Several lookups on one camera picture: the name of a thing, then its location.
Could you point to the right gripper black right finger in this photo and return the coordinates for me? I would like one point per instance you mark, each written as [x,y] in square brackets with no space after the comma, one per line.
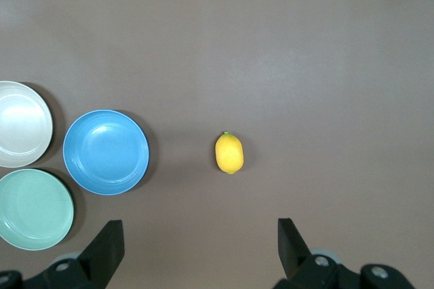
[291,251]

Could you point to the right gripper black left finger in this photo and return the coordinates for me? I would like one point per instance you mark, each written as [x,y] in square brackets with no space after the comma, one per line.
[101,255]

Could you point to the yellow lemon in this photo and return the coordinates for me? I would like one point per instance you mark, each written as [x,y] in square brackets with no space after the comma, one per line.
[229,153]

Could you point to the mint green plate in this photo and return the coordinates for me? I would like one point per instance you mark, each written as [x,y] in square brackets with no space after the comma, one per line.
[30,211]

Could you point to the blue plate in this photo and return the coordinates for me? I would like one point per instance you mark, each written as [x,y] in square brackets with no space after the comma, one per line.
[105,153]

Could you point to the beige plate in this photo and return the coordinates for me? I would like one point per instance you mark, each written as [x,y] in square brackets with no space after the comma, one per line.
[20,126]

